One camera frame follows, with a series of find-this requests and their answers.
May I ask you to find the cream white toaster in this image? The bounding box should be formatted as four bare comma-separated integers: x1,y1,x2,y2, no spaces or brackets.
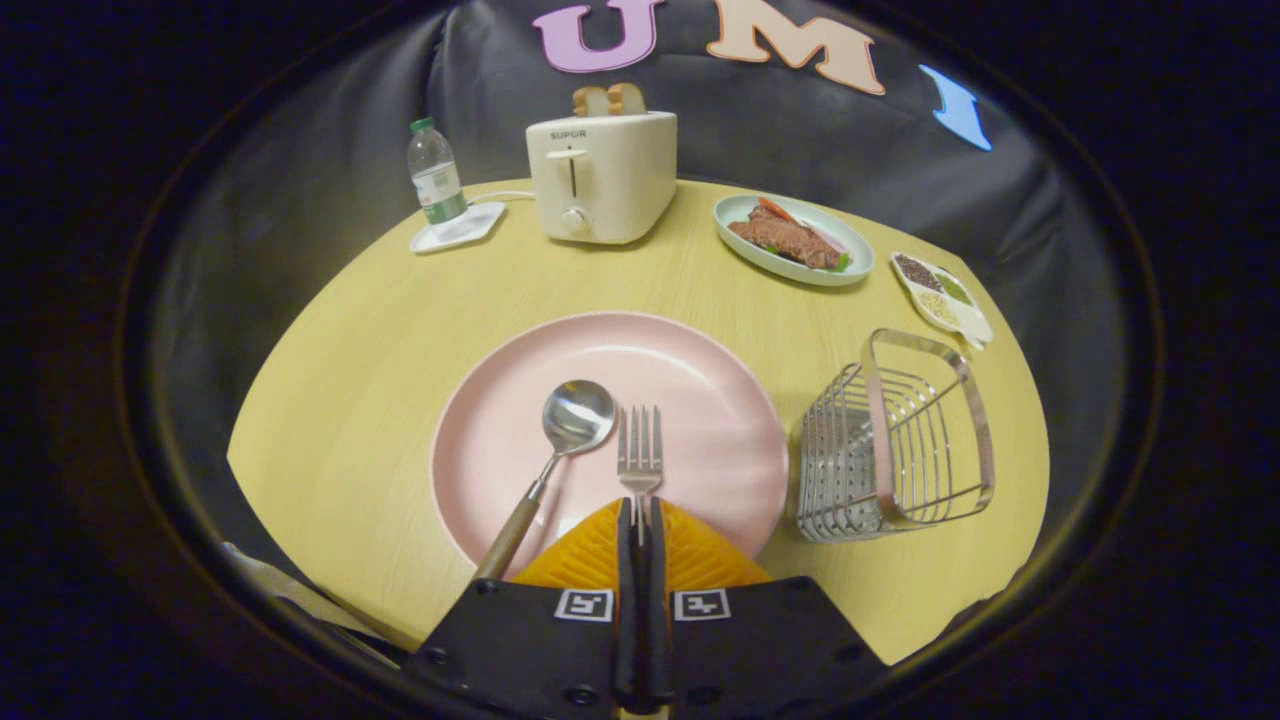
526,110,679,246

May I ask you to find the wooden handled metal spoon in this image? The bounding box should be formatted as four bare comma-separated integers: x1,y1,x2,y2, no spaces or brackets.
472,379,617,583

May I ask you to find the wooden handled metal fork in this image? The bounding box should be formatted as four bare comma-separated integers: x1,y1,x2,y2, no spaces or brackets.
617,405,664,547

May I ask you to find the white divided spice dish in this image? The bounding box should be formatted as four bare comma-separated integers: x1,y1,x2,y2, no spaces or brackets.
890,251,995,351

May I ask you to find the large pink plate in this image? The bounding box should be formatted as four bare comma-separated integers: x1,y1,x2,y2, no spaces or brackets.
430,311,790,581

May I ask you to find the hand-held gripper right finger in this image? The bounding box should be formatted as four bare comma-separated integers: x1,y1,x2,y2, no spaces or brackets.
642,497,891,720

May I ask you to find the pale green food plate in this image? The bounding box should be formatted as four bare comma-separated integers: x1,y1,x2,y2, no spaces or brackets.
713,194,876,288

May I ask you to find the metal wire cutlery basket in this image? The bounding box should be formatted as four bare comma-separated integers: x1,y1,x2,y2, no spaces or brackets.
795,328,997,544

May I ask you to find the clear plastic water bottle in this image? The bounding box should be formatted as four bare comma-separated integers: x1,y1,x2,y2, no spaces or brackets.
407,117,469,226

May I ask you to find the white square coaster tray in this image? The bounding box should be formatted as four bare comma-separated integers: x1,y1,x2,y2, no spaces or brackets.
409,202,508,255

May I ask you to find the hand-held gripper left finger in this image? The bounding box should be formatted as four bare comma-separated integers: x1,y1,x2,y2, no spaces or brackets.
405,497,641,720

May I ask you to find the brown cooked steak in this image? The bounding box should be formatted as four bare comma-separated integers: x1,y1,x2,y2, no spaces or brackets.
728,205,843,271

